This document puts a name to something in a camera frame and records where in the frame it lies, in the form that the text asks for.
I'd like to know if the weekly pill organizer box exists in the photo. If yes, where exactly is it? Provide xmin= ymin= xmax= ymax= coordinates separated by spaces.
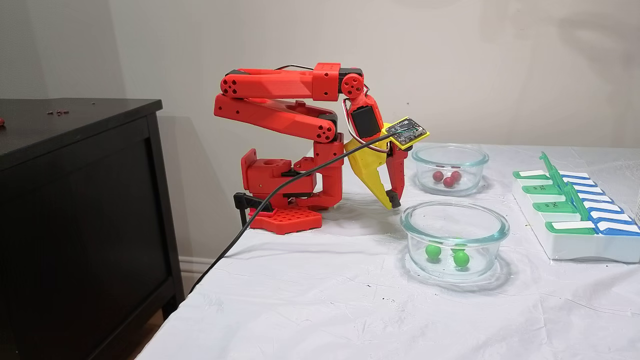
xmin=512 ymin=151 xmax=640 ymax=263

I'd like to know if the large clear glass bowl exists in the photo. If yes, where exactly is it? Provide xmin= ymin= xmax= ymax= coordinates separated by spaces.
xmin=400 ymin=201 xmax=511 ymax=281

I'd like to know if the small clear glass bowl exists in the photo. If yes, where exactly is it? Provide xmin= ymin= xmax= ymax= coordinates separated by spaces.
xmin=411 ymin=143 xmax=490 ymax=197

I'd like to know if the black table clamp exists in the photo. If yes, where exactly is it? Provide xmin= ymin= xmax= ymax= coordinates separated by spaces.
xmin=233 ymin=192 xmax=273 ymax=228

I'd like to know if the white tablecloth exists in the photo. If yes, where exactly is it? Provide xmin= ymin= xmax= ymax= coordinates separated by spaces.
xmin=135 ymin=142 xmax=640 ymax=360

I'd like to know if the black wooden cabinet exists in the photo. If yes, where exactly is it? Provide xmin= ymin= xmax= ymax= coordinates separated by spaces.
xmin=0 ymin=98 xmax=185 ymax=360

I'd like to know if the red white servo wire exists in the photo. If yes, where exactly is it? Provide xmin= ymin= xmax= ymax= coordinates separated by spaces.
xmin=341 ymin=85 xmax=392 ymax=154

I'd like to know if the black camera board yellow mount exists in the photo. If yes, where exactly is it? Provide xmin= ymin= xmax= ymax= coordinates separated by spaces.
xmin=382 ymin=116 xmax=431 ymax=151

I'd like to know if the black camera cable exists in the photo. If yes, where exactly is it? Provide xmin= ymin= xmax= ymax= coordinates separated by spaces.
xmin=187 ymin=131 xmax=401 ymax=296

